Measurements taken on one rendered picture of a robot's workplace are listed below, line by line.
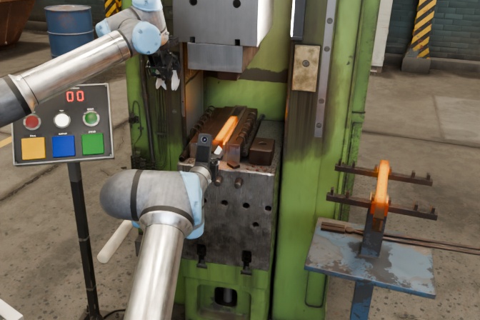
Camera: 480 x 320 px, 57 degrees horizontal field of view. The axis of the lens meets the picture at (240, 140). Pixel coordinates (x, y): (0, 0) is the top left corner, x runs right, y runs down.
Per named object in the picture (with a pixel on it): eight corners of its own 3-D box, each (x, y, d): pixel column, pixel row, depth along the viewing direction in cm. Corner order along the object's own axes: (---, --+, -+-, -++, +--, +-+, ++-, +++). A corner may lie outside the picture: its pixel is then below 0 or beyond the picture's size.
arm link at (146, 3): (122, -4, 121) (148, -17, 124) (133, 29, 129) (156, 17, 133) (138, 8, 117) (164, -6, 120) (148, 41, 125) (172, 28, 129)
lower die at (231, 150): (239, 163, 171) (240, 143, 167) (189, 157, 174) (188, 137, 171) (256, 123, 209) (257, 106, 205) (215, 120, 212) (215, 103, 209)
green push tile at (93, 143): (104, 153, 161) (103, 133, 162) (82, 155, 159) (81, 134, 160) (104, 153, 163) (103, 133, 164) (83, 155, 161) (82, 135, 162)
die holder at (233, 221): (268, 271, 181) (275, 174, 163) (179, 258, 187) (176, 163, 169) (283, 201, 231) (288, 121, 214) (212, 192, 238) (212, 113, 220)
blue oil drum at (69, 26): (81, 81, 577) (72, 11, 542) (43, 76, 594) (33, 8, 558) (107, 71, 629) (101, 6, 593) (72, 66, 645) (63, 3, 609)
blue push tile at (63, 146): (75, 155, 159) (73, 134, 160) (53, 157, 157) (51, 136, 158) (75, 156, 161) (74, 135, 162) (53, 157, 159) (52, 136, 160)
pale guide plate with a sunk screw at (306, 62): (315, 92, 167) (320, 46, 160) (291, 90, 168) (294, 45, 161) (316, 90, 168) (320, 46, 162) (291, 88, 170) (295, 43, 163)
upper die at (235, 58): (242, 73, 157) (243, 46, 153) (187, 68, 160) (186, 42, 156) (260, 48, 194) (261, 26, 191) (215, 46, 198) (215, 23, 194)
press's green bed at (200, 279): (263, 353, 200) (268, 271, 181) (183, 338, 206) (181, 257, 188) (277, 272, 250) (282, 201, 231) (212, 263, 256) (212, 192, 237)
